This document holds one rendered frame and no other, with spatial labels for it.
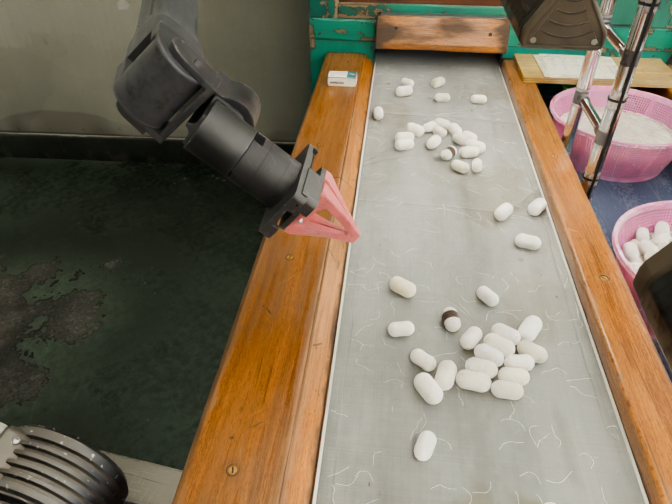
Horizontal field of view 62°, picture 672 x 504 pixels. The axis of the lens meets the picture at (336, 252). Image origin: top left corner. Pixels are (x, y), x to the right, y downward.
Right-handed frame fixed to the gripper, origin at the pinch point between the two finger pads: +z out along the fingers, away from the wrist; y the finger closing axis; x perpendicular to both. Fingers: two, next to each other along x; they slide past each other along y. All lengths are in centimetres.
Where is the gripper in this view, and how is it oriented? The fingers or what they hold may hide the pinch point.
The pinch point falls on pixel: (351, 234)
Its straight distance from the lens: 60.9
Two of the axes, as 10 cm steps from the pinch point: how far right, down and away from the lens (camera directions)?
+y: 1.0, -6.3, 7.7
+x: -6.3, 5.6, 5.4
